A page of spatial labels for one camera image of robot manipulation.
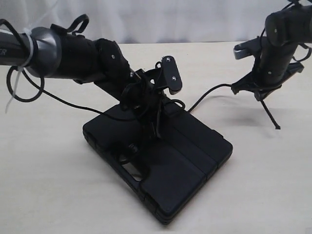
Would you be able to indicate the white zip tie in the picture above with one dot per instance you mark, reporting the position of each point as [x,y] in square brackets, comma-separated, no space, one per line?
[21,68]

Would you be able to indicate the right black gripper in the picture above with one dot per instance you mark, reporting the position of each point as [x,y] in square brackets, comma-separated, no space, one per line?
[262,85]

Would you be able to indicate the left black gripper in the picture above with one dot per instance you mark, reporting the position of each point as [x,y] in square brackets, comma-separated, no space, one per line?
[143,95]

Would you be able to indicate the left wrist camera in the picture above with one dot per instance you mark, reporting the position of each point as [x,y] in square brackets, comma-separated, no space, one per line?
[172,79]

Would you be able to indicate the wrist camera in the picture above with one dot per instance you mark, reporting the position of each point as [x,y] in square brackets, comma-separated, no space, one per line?
[246,49]
[172,79]

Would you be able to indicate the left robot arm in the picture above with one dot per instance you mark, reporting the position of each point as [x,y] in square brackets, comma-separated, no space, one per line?
[61,53]

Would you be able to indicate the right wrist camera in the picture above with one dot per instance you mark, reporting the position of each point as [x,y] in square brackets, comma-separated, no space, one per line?
[246,49]

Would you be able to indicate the black plastic carry case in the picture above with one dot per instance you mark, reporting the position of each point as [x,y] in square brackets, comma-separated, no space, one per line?
[173,168]

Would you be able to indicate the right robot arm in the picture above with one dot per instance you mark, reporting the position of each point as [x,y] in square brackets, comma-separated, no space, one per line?
[285,31]

